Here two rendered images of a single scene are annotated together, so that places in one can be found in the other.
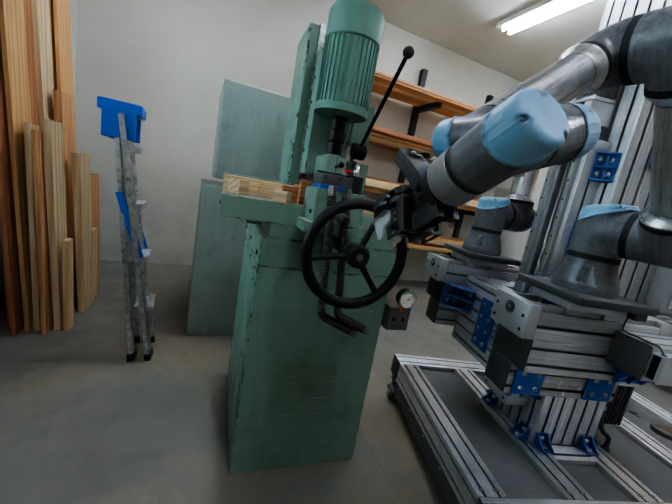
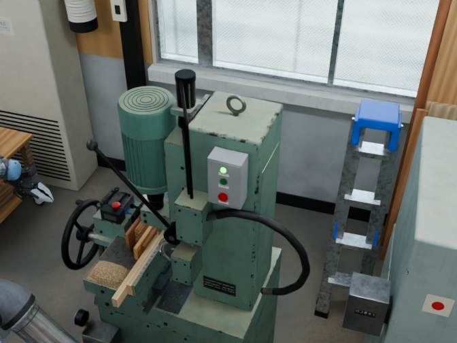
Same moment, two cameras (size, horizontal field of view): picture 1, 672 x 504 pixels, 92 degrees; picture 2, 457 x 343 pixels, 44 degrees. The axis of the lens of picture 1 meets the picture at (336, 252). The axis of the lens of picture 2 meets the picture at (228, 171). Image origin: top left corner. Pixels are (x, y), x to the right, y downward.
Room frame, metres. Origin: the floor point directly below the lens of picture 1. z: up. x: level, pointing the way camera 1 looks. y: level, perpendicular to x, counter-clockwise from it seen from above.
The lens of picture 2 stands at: (2.29, -0.87, 2.40)
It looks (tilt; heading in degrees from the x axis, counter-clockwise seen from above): 39 degrees down; 131
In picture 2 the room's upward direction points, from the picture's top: straight up
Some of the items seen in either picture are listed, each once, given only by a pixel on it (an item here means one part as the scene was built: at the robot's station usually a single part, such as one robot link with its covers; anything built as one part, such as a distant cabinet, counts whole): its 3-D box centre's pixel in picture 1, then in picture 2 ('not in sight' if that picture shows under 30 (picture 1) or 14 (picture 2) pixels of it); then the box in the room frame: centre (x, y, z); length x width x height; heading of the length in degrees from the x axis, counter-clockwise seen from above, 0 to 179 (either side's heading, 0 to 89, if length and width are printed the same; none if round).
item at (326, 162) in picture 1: (329, 169); (162, 217); (1.15, 0.07, 1.03); 0.14 x 0.07 x 0.09; 20
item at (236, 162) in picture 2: not in sight; (227, 178); (1.48, 0.05, 1.40); 0.10 x 0.06 x 0.16; 20
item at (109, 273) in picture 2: not in sight; (109, 271); (1.13, -0.16, 0.92); 0.14 x 0.09 x 0.04; 20
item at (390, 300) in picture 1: (391, 312); (100, 337); (1.09, -0.23, 0.58); 0.12 x 0.08 x 0.08; 20
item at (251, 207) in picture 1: (321, 217); (139, 232); (1.02, 0.06, 0.87); 0.61 x 0.30 x 0.06; 110
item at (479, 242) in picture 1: (483, 240); not in sight; (1.36, -0.60, 0.87); 0.15 x 0.15 x 0.10
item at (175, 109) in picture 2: not in sight; (188, 99); (1.27, 0.12, 1.53); 0.08 x 0.08 x 0.17; 20
